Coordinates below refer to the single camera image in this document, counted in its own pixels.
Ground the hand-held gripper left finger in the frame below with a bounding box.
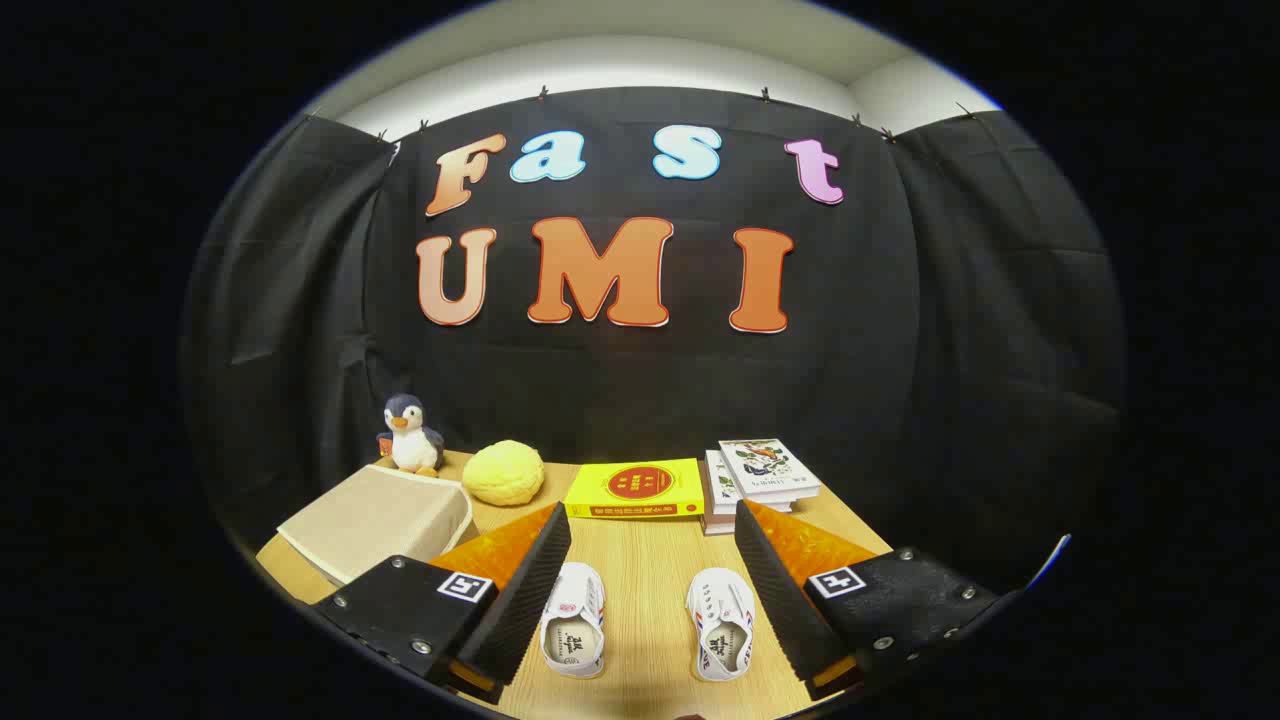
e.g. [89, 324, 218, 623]
[310, 500, 573, 703]

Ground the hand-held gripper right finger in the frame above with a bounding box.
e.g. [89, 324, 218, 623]
[735, 500, 1011, 701]

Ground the white canvas shoe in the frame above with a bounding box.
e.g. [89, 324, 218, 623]
[685, 567, 757, 683]
[540, 561, 607, 679]

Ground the beige fabric storage box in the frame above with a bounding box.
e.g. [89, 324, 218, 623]
[276, 464, 473, 587]

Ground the yellow round soft bun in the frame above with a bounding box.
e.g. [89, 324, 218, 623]
[462, 440, 547, 507]

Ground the yellow book red circle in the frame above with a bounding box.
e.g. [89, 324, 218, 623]
[564, 458, 707, 520]

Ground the penguin plush toy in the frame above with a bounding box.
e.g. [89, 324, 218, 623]
[376, 393, 446, 477]

